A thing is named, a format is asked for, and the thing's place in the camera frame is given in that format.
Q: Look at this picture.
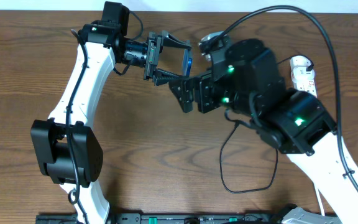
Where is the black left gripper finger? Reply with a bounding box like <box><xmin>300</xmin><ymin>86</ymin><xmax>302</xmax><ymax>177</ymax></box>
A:
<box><xmin>161</xmin><ymin>30</ymin><xmax>192</xmax><ymax>49</ymax></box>
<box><xmin>152</xmin><ymin>68</ymin><xmax>186</xmax><ymax>86</ymax></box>

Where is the blue screen smartphone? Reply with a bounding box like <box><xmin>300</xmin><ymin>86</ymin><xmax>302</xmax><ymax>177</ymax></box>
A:
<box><xmin>181</xmin><ymin>49</ymin><xmax>193</xmax><ymax>77</ymax></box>

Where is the black usb charging cable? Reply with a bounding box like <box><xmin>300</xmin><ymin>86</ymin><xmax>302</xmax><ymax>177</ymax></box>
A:
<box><xmin>219</xmin><ymin>54</ymin><xmax>315</xmax><ymax>194</ymax></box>

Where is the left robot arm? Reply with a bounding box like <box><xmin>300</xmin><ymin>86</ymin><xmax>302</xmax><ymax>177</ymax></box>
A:
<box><xmin>30</xmin><ymin>1</ymin><xmax>192</xmax><ymax>223</ymax></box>

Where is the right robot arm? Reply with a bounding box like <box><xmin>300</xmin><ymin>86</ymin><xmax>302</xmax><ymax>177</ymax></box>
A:
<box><xmin>169</xmin><ymin>39</ymin><xmax>358</xmax><ymax>223</ymax></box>

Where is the white power strip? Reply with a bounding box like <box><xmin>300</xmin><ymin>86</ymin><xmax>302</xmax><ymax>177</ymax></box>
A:
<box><xmin>290</xmin><ymin>55</ymin><xmax>318</xmax><ymax>98</ymax></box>

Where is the white power strip cord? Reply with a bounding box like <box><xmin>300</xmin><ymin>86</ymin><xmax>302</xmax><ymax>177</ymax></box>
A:
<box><xmin>314</xmin><ymin>183</ymin><xmax>326</xmax><ymax>217</ymax></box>

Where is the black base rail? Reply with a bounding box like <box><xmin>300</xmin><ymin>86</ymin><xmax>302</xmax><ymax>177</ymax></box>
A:
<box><xmin>35</xmin><ymin>203</ymin><xmax>343</xmax><ymax>224</ymax></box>

